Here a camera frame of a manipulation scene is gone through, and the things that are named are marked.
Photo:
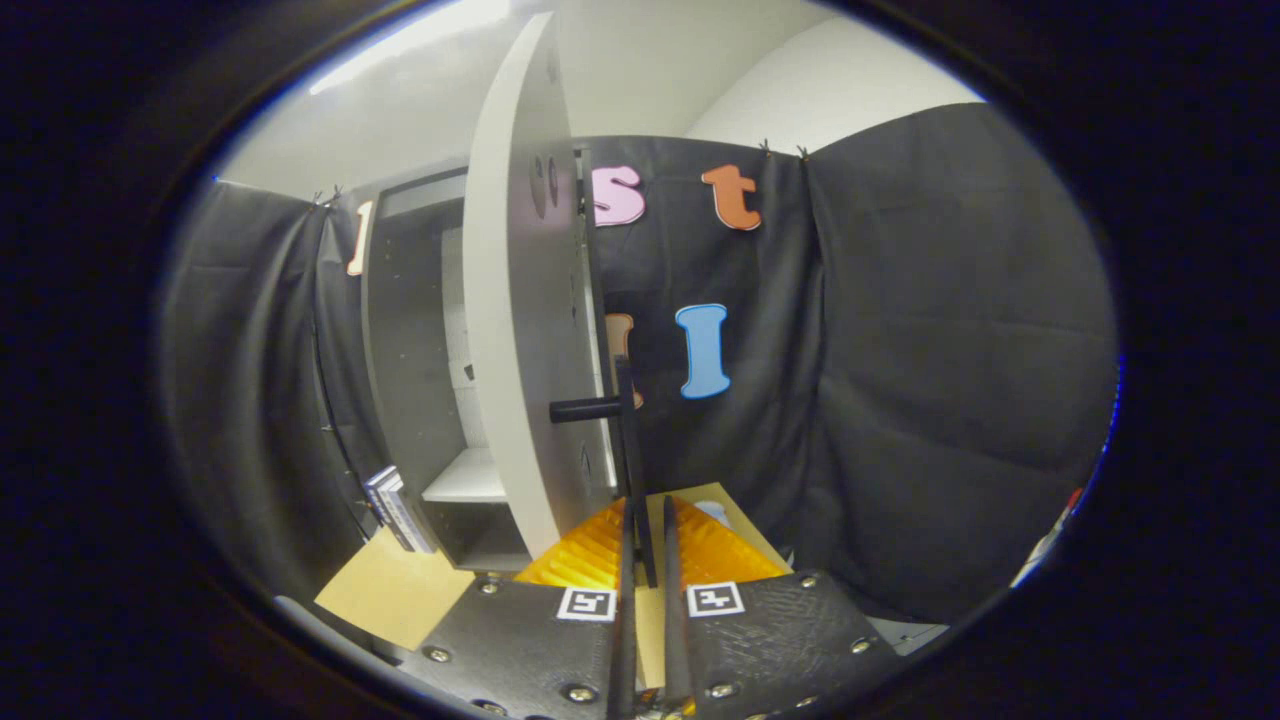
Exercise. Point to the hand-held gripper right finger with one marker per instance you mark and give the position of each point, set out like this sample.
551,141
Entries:
780,640

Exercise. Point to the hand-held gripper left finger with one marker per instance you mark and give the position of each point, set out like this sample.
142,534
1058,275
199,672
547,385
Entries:
530,650

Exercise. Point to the white cabinet door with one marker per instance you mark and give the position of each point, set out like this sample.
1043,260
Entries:
510,300

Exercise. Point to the white cabinet shelf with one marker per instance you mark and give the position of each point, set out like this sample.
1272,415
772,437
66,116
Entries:
470,480

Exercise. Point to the grey cabinet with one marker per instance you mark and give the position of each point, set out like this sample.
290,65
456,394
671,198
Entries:
410,350

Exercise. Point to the black backdrop cloth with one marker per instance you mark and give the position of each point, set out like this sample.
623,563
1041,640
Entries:
950,350

